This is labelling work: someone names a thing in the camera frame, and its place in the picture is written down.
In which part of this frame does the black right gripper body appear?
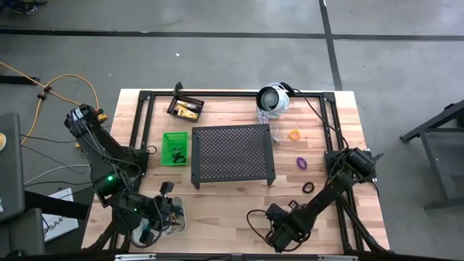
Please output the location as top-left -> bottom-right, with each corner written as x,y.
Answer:
266,208 -> 312,251

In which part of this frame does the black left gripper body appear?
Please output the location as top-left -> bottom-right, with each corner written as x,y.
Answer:
144,196 -> 182,236

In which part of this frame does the clear plastic tray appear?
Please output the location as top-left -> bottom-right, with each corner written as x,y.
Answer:
132,196 -> 189,243

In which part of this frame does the green plastic basket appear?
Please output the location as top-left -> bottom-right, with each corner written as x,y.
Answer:
160,130 -> 190,167

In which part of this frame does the black plastic basket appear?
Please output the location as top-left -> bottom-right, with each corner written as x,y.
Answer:
166,94 -> 206,123

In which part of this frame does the black perforated metal riser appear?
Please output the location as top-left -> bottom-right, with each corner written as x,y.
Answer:
189,123 -> 276,189

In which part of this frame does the white cardboard box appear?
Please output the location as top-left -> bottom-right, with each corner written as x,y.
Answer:
41,187 -> 80,243

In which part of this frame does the black beam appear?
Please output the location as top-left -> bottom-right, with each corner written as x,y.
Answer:
23,191 -> 91,220

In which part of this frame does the black lamp base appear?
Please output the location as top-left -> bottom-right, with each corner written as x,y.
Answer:
278,81 -> 297,97

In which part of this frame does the dark grey case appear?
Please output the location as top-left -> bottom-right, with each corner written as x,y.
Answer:
0,208 -> 46,257

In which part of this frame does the grey cabinet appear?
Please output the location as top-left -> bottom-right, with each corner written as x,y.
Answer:
0,112 -> 25,222

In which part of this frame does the black metal stand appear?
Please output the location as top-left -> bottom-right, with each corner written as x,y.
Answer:
399,98 -> 464,214

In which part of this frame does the black floor bar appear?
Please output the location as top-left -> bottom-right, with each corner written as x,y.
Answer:
0,75 -> 41,86

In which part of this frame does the person's shoe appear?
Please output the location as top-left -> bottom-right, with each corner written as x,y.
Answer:
9,0 -> 48,15

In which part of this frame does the silver metal bracket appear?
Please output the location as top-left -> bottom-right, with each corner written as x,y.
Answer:
115,253 -> 157,261
318,254 -> 358,261

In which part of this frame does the white lamp cable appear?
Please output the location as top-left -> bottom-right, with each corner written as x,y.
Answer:
255,108 -> 281,145

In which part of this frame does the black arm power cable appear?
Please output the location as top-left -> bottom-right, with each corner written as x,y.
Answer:
289,86 -> 351,149

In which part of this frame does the white floor cable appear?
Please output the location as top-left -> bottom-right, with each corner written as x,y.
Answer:
23,164 -> 91,185

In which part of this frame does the white dome camera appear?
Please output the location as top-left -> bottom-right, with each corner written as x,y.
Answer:
255,82 -> 291,119

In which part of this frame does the black aluminium rig frame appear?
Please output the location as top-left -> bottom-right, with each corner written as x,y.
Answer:
86,89 -> 391,254

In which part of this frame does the black floor cable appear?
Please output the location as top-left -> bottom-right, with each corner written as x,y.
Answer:
20,123 -> 133,189

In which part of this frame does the yellow extension cord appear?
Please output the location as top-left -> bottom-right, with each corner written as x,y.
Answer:
0,60 -> 109,149

